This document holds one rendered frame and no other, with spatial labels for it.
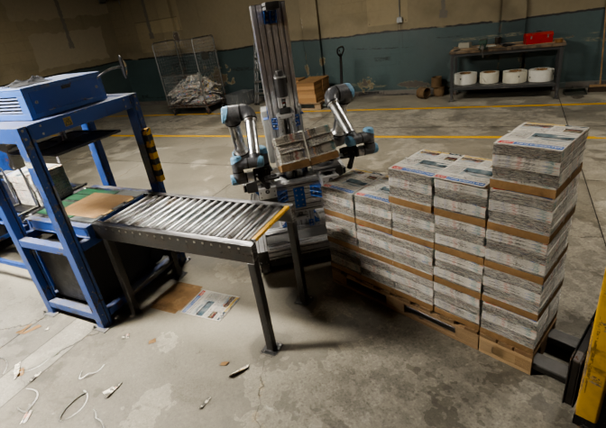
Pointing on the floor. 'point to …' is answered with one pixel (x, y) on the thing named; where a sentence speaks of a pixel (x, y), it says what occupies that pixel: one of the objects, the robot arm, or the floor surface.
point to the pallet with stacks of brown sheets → (312, 91)
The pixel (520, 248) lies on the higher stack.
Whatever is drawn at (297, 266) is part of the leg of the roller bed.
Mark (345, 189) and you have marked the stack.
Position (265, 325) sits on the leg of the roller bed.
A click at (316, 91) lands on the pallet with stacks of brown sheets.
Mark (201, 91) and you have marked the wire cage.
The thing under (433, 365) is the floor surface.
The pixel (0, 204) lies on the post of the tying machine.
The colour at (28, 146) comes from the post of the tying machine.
